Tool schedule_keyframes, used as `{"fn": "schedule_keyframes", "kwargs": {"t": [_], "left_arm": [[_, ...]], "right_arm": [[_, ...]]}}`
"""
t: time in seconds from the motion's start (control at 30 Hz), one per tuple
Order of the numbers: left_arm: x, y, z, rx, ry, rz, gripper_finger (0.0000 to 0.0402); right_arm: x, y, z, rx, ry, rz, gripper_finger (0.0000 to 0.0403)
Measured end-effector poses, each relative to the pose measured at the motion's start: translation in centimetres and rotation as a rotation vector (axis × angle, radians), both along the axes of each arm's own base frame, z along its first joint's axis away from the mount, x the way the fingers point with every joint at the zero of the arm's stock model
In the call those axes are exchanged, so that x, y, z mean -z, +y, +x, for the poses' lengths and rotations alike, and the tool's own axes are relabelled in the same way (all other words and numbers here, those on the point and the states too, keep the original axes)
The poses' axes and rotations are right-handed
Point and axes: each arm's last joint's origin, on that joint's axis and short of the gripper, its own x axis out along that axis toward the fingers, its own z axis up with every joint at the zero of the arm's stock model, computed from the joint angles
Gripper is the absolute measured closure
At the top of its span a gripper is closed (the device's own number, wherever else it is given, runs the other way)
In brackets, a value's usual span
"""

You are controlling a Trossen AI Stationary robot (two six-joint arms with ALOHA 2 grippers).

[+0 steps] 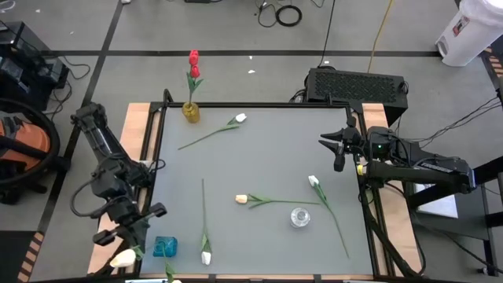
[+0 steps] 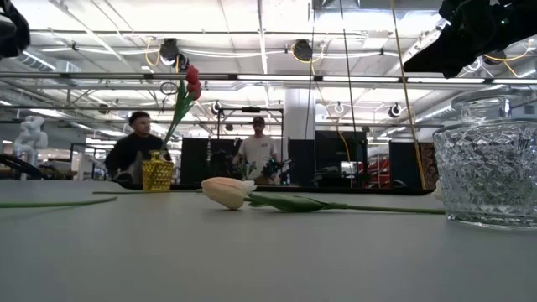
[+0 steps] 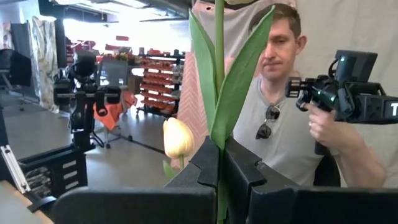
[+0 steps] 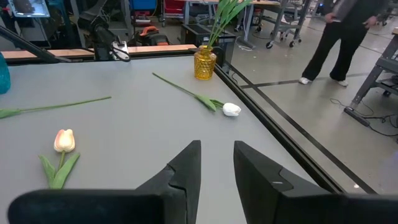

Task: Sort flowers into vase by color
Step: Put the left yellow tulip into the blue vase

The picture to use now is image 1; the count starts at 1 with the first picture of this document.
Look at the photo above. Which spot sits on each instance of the orange vacuum cleaner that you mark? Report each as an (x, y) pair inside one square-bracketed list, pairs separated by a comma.
[(46, 112)]

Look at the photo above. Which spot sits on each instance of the black equipment cases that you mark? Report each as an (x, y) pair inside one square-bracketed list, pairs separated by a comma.
[(27, 67)]

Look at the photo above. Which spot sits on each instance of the wooden table side board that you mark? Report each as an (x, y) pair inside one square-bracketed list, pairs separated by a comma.
[(135, 118), (375, 112)]

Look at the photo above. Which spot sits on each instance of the clear glass vase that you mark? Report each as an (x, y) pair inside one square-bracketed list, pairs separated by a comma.
[(300, 217)]

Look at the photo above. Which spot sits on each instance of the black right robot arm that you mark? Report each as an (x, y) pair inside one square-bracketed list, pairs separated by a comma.
[(424, 169)]

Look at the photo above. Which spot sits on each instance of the blue glass vase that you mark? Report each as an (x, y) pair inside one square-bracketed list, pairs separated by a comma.
[(165, 246)]

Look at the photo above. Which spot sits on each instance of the red artificial tulip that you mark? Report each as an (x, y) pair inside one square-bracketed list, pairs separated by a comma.
[(193, 57), (195, 71)]

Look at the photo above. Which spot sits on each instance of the white plastic bin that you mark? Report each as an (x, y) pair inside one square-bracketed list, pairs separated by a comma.
[(471, 31)]

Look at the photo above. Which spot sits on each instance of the black metal cart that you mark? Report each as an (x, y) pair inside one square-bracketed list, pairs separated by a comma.
[(471, 214)]

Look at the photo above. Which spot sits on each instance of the orange shop vacuum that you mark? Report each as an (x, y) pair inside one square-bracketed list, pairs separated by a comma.
[(27, 139)]

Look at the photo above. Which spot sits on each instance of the hazard striped floor mat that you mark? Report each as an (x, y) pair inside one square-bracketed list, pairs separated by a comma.
[(496, 63), (15, 255)]

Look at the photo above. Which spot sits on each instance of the peach artificial tulip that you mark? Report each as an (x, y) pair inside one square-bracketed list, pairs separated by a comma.
[(123, 258), (241, 199)]

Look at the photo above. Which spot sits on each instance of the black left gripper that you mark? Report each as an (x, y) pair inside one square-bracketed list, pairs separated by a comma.
[(118, 196)]

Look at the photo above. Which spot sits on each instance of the white artificial tulip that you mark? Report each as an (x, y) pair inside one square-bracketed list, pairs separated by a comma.
[(313, 181), (240, 117), (206, 258)]

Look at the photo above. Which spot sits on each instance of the white paper sheet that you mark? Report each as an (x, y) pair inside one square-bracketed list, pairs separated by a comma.
[(436, 202)]

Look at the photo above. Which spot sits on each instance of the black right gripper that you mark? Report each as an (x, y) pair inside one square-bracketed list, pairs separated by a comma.
[(373, 143)]

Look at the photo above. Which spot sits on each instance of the yellow glass vase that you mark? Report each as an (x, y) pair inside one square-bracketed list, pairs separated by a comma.
[(190, 112)]

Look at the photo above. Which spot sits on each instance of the black perforated computer case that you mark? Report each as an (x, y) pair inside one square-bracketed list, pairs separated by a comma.
[(355, 86)]

